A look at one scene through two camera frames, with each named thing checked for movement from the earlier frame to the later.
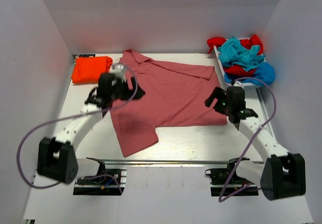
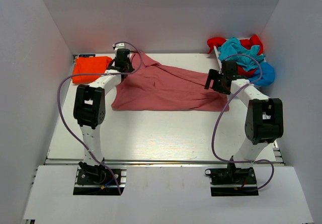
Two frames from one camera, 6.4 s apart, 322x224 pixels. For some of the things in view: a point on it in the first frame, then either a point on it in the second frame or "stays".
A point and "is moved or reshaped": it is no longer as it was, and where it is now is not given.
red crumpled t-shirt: (254, 41) stays
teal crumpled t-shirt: (231, 52) stays
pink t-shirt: (174, 95) is moved or reshaped
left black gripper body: (128, 89) -> (118, 67)
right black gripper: (218, 100) -> (214, 79)
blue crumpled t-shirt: (265, 72) stays
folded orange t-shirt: (88, 69) stays
